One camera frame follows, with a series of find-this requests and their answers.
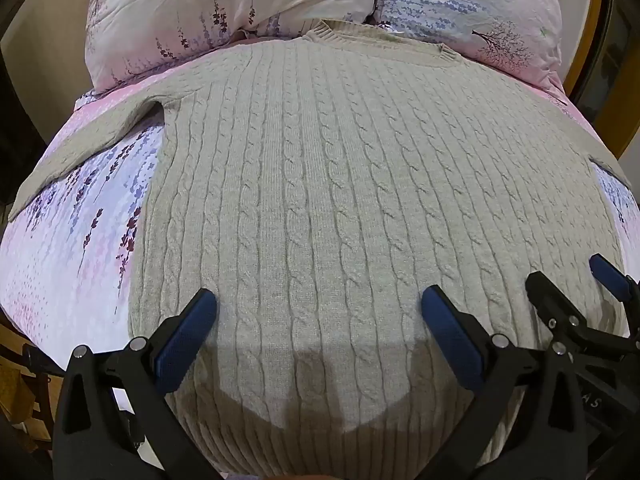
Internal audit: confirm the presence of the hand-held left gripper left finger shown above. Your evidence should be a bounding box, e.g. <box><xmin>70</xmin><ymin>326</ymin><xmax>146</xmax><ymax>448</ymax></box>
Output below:
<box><xmin>52</xmin><ymin>287</ymin><xmax>222</xmax><ymax>480</ymax></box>

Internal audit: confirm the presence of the beige cable-knit sweater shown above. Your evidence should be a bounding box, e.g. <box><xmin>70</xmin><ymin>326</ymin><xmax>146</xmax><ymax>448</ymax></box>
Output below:
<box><xmin>7</xmin><ymin>19</ymin><xmax>632</xmax><ymax>480</ymax></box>

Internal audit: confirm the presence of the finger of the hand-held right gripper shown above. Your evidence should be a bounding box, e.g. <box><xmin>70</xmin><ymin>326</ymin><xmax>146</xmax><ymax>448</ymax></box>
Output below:
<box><xmin>525</xmin><ymin>271</ymin><xmax>591</xmax><ymax>333</ymax></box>
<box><xmin>589</xmin><ymin>254</ymin><xmax>640</xmax><ymax>307</ymax></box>

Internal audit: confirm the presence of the pink floral bed sheet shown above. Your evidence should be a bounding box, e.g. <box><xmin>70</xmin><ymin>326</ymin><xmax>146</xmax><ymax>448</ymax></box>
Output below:
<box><xmin>0</xmin><ymin>72</ymin><xmax>640</xmax><ymax>466</ymax></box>

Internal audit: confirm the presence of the wooden chair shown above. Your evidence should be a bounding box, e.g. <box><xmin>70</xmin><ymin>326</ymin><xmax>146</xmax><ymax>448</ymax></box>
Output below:
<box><xmin>0</xmin><ymin>317</ymin><xmax>63</xmax><ymax>443</ymax></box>

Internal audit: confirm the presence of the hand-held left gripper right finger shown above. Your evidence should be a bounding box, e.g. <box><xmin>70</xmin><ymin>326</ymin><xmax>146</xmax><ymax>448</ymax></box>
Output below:
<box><xmin>421</xmin><ymin>285</ymin><xmax>597</xmax><ymax>480</ymax></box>

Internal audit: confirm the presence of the left floral pillow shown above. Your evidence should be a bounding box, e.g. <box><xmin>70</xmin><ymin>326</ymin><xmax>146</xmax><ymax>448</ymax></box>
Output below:
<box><xmin>82</xmin><ymin>0</ymin><xmax>571</xmax><ymax>96</ymax></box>

